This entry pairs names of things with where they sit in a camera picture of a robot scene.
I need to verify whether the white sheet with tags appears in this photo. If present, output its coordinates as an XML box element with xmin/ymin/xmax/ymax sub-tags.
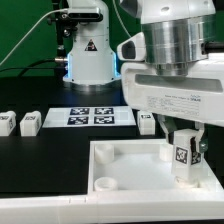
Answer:
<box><xmin>43</xmin><ymin>106</ymin><xmax>136</xmax><ymax>128</ymax></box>

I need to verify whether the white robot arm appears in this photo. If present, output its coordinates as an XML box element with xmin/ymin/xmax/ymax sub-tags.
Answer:
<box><xmin>117</xmin><ymin>0</ymin><xmax>224</xmax><ymax>152</ymax></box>

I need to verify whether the black camera stand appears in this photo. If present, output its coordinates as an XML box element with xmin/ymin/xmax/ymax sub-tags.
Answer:
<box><xmin>47</xmin><ymin>0</ymin><xmax>77</xmax><ymax>68</ymax></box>

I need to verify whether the white L-shaped fence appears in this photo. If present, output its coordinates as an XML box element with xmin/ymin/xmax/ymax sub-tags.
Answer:
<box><xmin>0</xmin><ymin>182</ymin><xmax>224</xmax><ymax>224</ymax></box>

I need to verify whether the white square tabletop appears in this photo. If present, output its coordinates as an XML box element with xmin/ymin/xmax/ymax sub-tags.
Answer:
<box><xmin>88</xmin><ymin>139</ymin><xmax>224</xmax><ymax>201</ymax></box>

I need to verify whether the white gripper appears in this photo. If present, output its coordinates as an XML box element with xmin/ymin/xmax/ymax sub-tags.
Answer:
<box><xmin>117</xmin><ymin>33</ymin><xmax>224</xmax><ymax>153</ymax></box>

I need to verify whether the white cable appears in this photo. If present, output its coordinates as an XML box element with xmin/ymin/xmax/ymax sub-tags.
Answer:
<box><xmin>0</xmin><ymin>0</ymin><xmax>134</xmax><ymax>68</ymax></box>

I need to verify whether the black cable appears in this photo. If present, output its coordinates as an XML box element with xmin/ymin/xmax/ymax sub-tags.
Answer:
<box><xmin>0</xmin><ymin>59</ymin><xmax>64</xmax><ymax>78</ymax></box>

